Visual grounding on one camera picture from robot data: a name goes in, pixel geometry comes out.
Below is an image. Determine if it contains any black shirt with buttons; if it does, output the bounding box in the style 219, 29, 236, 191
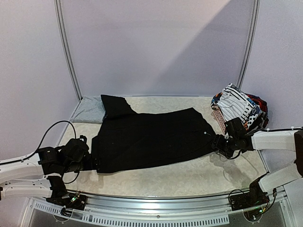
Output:
91, 95, 216, 174

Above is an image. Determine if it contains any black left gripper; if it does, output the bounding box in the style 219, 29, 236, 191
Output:
62, 152, 102, 173

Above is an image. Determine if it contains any grey tank top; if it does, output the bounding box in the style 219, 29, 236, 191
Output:
71, 96, 106, 124

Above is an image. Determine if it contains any left aluminium corner post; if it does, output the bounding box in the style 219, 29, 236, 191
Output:
54, 0, 83, 102

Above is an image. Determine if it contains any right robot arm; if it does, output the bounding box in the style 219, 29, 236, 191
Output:
212, 127, 303, 206

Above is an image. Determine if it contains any white striped garment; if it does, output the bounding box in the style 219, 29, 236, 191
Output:
216, 84, 260, 127

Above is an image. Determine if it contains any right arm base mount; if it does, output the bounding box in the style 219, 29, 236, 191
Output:
228, 192, 270, 211

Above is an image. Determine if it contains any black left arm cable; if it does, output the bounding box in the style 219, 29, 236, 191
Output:
0, 120, 80, 184

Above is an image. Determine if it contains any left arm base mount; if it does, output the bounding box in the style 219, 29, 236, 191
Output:
46, 191, 88, 210

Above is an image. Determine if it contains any colourful patterned garment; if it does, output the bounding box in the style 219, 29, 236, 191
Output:
211, 91, 266, 132

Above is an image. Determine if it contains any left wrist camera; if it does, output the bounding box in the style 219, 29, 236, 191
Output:
64, 135, 89, 163

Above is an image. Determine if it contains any right aluminium corner post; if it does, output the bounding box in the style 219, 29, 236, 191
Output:
236, 0, 260, 88

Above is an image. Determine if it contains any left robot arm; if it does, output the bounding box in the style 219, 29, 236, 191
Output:
0, 146, 95, 205

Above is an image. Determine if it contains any aluminium front rail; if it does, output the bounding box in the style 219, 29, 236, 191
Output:
21, 186, 297, 227

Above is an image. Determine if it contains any aluminium corner post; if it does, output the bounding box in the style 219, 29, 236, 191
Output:
54, 0, 83, 102
236, 0, 260, 88

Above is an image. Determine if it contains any pink perforated laundry basket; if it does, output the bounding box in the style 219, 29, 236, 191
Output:
213, 109, 226, 135

